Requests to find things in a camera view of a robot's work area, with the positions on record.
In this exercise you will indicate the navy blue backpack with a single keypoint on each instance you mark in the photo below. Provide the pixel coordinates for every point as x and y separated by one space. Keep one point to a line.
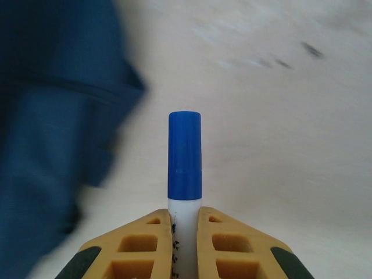
43 130

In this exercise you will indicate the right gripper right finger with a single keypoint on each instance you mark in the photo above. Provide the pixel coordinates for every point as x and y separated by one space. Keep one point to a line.
232 258

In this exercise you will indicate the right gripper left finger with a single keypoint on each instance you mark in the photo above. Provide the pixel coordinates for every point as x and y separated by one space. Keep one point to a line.
133 258

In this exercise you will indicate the white marker with blue cap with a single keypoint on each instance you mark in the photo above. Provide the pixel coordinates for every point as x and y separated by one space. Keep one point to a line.
184 145

